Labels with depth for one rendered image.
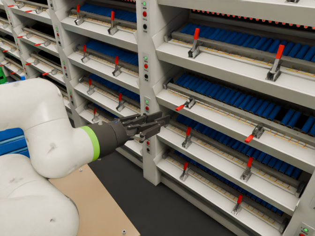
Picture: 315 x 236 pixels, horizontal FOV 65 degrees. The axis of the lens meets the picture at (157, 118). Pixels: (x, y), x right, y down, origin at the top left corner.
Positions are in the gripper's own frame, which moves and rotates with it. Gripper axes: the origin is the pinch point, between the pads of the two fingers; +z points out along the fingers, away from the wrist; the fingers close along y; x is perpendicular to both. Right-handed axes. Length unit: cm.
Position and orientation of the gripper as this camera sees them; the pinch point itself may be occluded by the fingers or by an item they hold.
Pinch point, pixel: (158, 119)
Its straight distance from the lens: 81.5
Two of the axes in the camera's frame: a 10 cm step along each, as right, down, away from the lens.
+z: 6.8, -2.3, 7.0
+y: 7.2, 3.7, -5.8
